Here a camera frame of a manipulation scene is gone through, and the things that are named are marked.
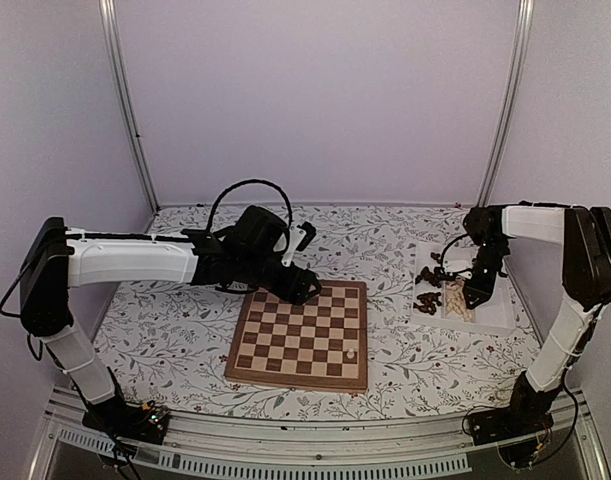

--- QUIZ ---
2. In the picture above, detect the floral patterned table mat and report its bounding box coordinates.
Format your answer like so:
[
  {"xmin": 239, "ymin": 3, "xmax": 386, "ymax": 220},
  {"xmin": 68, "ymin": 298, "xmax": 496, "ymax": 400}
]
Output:
[{"xmin": 84, "ymin": 203, "xmax": 554, "ymax": 420}]

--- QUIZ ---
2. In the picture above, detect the left aluminium frame post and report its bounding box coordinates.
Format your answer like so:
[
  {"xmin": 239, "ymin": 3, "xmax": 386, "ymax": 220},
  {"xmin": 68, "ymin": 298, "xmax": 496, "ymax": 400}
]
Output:
[{"xmin": 99, "ymin": 0, "xmax": 160, "ymax": 213}]

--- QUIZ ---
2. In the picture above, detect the right aluminium frame post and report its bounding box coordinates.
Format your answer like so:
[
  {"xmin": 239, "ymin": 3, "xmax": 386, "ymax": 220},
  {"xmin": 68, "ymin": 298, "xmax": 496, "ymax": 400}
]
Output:
[{"xmin": 476, "ymin": 0, "xmax": 535, "ymax": 207}]

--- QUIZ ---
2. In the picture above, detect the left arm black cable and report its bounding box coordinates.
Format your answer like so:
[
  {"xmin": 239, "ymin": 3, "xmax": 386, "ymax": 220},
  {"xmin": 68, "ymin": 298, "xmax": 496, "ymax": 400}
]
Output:
[{"xmin": 204, "ymin": 178, "xmax": 294, "ymax": 241}]

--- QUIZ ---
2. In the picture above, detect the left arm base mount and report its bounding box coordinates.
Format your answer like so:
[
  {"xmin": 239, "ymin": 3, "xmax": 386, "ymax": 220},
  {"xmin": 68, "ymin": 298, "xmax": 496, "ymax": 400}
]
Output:
[{"xmin": 82, "ymin": 396, "xmax": 170, "ymax": 445}]

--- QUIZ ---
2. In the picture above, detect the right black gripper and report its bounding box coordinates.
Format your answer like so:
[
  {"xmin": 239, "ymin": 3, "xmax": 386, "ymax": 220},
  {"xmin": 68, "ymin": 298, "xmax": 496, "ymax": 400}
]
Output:
[{"xmin": 463, "ymin": 240, "xmax": 509, "ymax": 310}]

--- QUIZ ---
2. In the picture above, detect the white plastic tray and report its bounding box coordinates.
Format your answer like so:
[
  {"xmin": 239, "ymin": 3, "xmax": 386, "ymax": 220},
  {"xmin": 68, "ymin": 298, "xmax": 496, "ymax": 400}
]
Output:
[{"xmin": 411, "ymin": 242, "xmax": 514, "ymax": 337}]

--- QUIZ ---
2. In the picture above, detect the front aluminium rail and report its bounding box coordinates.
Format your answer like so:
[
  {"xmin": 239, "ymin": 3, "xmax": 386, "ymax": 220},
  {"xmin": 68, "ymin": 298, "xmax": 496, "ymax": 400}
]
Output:
[{"xmin": 28, "ymin": 388, "xmax": 611, "ymax": 479}]

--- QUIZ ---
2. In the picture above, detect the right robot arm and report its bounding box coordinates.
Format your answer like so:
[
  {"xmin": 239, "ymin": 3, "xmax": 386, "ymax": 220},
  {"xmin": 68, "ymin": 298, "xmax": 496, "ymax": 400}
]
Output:
[{"xmin": 463, "ymin": 202, "xmax": 611, "ymax": 436}]

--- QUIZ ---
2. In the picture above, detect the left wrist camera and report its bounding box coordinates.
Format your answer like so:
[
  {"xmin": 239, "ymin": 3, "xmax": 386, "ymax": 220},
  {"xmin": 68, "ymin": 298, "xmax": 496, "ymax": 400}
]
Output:
[{"xmin": 274, "ymin": 221, "xmax": 316, "ymax": 267}]

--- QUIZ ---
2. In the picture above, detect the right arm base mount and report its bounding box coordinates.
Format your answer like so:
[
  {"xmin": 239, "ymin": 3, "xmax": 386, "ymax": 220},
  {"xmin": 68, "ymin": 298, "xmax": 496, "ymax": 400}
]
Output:
[{"xmin": 461, "ymin": 402, "xmax": 554, "ymax": 470}]

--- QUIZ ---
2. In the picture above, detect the pile of dark chess pieces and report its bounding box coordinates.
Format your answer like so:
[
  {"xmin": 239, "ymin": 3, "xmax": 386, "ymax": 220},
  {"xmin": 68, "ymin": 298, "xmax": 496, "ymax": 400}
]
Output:
[{"xmin": 413, "ymin": 254, "xmax": 446, "ymax": 316}]

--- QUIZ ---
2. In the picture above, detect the aluminium frame post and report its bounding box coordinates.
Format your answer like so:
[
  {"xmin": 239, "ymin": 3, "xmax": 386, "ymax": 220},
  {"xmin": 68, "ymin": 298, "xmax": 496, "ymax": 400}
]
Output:
[
  {"xmin": 99, "ymin": 0, "xmax": 160, "ymax": 213},
  {"xmin": 476, "ymin": 0, "xmax": 535, "ymax": 207}
]

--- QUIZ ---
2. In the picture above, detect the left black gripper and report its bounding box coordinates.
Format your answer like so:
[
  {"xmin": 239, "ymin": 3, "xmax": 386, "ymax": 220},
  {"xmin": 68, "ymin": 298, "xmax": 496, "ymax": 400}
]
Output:
[{"xmin": 237, "ymin": 254, "xmax": 323, "ymax": 307}]

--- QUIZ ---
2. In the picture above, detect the wooden chess board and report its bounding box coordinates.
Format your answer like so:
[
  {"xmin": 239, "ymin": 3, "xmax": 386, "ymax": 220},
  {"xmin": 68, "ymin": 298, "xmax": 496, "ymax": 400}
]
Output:
[{"xmin": 224, "ymin": 280, "xmax": 368, "ymax": 394}]

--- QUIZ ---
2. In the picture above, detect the pile of light chess pieces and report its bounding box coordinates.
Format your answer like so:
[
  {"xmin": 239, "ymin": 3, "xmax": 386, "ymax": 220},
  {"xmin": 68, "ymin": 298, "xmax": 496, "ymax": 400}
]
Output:
[{"xmin": 444, "ymin": 281, "xmax": 475, "ymax": 323}]

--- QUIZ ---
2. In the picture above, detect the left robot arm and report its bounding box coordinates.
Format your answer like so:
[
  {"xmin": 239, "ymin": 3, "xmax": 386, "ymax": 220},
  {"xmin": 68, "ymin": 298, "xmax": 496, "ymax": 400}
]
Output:
[{"xmin": 0, "ymin": 217, "xmax": 321, "ymax": 434}]

